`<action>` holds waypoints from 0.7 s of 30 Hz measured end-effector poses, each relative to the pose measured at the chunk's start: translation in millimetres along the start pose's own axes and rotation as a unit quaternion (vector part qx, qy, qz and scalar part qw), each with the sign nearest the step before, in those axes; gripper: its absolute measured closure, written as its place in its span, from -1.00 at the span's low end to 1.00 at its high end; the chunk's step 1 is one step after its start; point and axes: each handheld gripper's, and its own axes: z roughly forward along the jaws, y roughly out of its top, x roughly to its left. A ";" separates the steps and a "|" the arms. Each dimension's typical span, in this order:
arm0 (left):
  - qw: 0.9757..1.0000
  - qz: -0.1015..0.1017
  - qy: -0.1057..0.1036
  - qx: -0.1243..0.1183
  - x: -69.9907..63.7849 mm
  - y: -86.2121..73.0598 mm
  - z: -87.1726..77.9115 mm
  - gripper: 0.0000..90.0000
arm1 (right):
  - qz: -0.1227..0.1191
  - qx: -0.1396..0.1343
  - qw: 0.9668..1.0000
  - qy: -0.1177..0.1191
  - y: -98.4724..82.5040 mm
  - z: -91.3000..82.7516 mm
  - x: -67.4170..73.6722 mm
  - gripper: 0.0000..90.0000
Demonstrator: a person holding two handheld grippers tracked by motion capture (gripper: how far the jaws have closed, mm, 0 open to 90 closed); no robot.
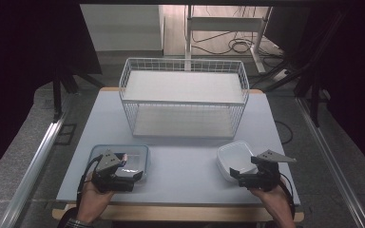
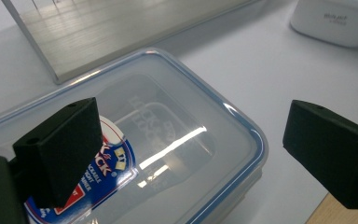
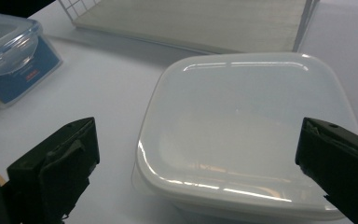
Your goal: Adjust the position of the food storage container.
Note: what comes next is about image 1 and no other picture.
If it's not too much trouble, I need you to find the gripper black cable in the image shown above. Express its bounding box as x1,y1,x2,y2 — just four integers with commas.
76,154,104,207
279,173,297,219

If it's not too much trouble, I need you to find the white plastic container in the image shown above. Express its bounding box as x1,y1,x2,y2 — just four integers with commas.
216,141,259,183

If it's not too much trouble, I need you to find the white power strip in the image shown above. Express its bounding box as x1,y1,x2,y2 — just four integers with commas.
271,67,292,83

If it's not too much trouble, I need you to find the aluminium rail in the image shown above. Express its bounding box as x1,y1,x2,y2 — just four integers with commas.
295,97,365,228
0,115,69,228

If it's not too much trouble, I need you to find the white metal desk frame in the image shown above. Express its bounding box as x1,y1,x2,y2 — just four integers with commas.
184,4,274,74

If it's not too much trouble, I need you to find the black metal stand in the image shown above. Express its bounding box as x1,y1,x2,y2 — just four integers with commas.
51,65,106,124
260,10,346,128

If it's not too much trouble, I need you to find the thin black floor cable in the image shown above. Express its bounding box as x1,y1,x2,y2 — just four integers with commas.
274,120,295,145

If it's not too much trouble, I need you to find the grey lidded food container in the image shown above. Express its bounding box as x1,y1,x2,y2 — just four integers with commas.
88,143,151,183

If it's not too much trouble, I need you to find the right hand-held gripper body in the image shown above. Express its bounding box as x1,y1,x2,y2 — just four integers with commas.
239,149,298,193

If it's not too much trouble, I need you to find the white wire two-tier shelf rack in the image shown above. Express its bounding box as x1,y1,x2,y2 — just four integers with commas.
118,57,251,141

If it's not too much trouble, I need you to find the black floor cables bundle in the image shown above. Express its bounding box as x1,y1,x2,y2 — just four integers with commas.
191,29,283,59

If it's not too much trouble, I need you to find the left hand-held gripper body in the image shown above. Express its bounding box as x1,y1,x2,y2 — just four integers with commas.
91,150,136,193

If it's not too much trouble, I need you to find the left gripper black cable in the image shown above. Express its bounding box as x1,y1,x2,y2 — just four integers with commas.
76,154,104,207

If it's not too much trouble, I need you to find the person's left hand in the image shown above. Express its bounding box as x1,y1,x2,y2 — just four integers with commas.
75,177,115,224

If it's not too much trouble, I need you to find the person's right hand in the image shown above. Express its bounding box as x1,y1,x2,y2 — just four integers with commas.
249,180,296,223

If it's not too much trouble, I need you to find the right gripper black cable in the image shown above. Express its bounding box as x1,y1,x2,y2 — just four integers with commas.
279,173,297,219

